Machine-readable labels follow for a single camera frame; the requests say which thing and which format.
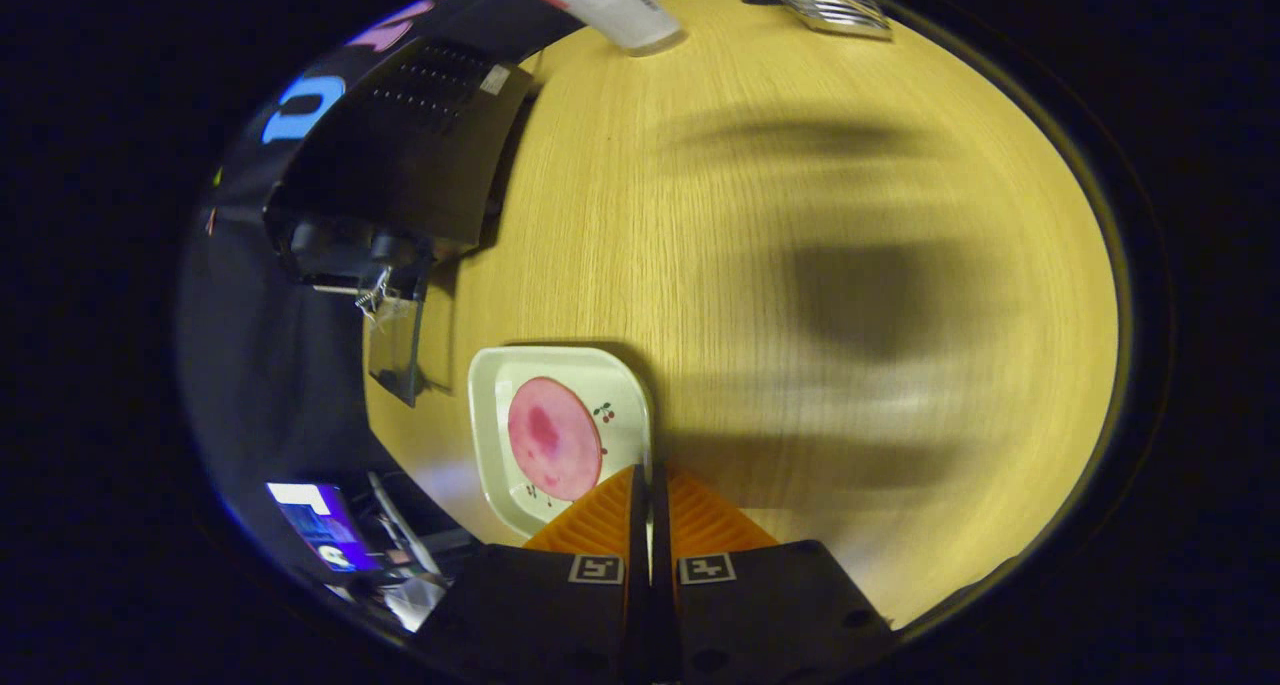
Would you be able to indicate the lit screen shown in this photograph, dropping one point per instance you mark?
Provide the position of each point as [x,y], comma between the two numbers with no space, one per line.
[320,525]

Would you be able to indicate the white square plate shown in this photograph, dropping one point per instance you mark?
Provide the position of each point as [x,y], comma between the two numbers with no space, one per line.
[490,445]

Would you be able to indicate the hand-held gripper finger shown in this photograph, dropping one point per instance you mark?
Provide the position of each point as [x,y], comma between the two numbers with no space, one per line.
[637,525]
[660,525]

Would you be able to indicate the clear glass bottle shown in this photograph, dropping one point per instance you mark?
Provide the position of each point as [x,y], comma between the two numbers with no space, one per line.
[620,5]

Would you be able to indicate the black toaster oven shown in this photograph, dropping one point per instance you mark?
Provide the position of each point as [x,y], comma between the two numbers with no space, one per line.
[420,155]

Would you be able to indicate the pink round food slice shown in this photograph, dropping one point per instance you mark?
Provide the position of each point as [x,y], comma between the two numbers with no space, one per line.
[555,440]

